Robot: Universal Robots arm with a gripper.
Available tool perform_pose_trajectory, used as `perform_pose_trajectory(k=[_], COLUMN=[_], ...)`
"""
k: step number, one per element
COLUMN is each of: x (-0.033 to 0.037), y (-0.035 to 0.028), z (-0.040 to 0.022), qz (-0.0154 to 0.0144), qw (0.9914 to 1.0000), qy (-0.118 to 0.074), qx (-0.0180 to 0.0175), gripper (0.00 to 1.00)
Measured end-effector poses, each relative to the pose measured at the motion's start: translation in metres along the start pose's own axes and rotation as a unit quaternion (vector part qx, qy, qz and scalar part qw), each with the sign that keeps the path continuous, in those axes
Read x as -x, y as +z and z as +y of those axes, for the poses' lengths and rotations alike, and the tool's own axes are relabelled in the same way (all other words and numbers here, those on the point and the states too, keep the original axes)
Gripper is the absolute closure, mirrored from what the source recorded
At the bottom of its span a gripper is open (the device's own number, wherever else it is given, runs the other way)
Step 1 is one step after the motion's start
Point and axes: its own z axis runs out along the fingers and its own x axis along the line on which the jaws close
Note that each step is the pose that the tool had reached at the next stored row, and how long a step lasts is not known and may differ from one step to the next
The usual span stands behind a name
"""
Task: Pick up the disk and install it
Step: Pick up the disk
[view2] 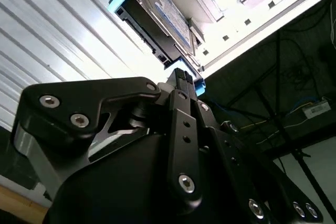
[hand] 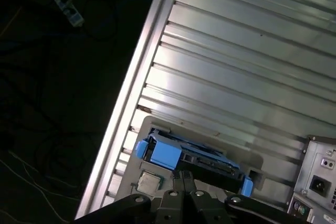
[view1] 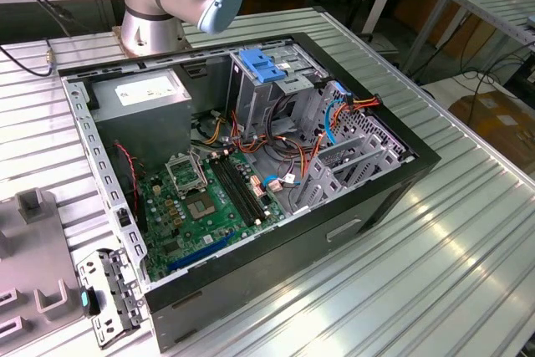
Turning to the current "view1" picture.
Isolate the black case fan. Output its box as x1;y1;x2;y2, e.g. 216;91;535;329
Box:
111;139;148;232

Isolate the green motherboard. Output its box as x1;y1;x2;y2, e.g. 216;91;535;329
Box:
137;150;289;283

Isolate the grey metal slot bracket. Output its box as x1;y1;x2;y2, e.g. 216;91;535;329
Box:
76;247;148;350

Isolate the large flat cardboard box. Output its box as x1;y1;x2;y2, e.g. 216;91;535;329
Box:
449;89;535;166

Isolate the grey power supply unit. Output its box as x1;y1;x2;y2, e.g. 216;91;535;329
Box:
89;69;194;166

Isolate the metal socket cover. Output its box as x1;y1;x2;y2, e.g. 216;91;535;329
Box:
165;151;209;198

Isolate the yellow black wire bundle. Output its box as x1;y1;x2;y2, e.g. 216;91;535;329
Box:
191;110;230;150

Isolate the CPU socket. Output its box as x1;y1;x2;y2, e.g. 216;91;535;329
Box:
185;191;219;221

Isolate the red black twisted fan wire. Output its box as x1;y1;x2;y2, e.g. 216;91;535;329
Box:
113;142;142;207

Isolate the blue expansion slot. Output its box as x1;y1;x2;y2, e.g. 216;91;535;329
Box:
166;231;236;273

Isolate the black cable with metal plug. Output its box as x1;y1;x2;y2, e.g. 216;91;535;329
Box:
0;38;55;79

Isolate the grey metal drive cage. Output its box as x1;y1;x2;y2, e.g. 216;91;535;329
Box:
227;45;331;145

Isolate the blue wire with pale plug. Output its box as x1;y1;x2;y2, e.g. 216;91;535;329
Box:
263;173;303;194

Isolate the grey metal disk bay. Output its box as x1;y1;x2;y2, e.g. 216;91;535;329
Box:
288;79;417;217

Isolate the blue data wire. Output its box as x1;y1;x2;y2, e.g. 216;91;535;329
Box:
324;80;350;147

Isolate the grey parts rack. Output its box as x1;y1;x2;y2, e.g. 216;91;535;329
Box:
0;187;84;357

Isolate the black latch with blue tab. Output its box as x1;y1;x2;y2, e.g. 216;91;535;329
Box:
79;285;101;317

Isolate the black RAM slot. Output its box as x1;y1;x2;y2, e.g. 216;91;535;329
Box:
220;153;266;224
214;154;261;226
225;151;272;222
208;155;255;227

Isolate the orange red power wire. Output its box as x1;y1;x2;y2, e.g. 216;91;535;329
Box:
344;93;384;114

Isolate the blue plastic drive latch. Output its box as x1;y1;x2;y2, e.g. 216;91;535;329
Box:
239;49;288;84

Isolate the black open PC case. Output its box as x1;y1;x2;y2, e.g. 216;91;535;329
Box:
57;32;442;354

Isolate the orange red wire bundle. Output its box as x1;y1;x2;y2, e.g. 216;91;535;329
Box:
227;116;327;181

